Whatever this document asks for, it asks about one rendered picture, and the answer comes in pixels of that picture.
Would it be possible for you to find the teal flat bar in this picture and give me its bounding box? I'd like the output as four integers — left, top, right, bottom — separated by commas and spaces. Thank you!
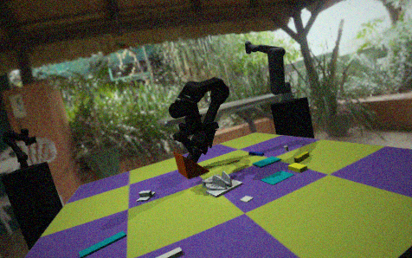
79, 230, 126, 258

